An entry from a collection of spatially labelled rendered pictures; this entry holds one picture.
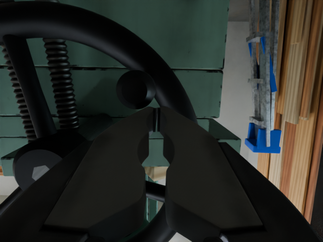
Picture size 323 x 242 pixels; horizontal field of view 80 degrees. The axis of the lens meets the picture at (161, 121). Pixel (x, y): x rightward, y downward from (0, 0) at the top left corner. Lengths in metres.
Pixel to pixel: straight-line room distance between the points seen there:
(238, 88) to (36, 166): 2.85
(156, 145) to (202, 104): 0.12
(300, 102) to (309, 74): 0.20
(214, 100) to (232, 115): 2.61
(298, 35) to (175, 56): 1.36
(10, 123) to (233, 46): 2.74
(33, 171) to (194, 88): 0.27
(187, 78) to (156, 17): 0.12
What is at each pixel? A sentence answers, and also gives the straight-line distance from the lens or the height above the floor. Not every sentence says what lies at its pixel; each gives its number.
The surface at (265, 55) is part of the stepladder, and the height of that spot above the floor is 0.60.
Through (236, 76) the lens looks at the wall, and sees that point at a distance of 2.93.
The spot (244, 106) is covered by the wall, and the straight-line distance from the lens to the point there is 3.01.
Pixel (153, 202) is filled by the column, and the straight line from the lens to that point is 0.86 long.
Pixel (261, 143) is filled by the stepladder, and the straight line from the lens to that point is 1.29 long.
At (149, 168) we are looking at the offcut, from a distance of 0.42.
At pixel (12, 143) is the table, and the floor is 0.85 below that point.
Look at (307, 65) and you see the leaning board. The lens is 1.69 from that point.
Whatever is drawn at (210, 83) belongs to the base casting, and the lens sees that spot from 0.37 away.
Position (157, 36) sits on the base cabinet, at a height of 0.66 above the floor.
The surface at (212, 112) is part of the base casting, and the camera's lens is 0.38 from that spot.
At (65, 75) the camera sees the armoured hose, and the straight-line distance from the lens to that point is 0.26.
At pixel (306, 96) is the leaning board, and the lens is 1.67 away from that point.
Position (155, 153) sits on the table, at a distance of 0.39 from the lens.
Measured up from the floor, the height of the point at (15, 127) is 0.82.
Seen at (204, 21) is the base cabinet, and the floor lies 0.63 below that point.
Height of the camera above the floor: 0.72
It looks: 13 degrees up
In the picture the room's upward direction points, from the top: 179 degrees counter-clockwise
